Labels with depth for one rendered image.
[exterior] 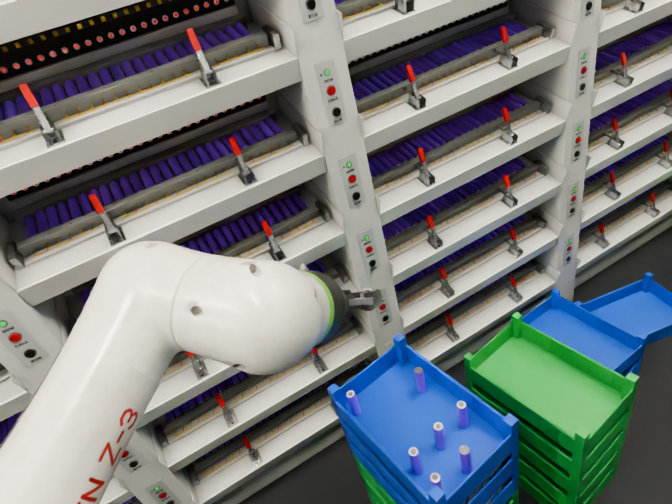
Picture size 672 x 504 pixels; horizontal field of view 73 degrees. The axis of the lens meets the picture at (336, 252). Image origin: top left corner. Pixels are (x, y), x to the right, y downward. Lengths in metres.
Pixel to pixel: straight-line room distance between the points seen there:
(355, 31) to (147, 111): 0.41
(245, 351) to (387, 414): 0.61
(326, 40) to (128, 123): 0.38
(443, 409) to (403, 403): 0.08
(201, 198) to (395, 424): 0.59
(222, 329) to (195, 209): 0.52
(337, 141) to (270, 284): 0.59
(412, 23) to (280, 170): 0.39
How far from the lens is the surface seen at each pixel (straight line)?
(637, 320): 1.85
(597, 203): 1.76
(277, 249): 1.01
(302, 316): 0.41
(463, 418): 0.93
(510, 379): 1.22
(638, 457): 1.54
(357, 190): 1.01
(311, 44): 0.90
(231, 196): 0.91
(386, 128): 1.01
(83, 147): 0.85
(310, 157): 0.95
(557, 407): 1.19
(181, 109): 0.85
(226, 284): 0.42
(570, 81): 1.38
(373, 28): 0.97
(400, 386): 1.02
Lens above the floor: 1.30
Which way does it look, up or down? 35 degrees down
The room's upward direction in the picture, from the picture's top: 16 degrees counter-clockwise
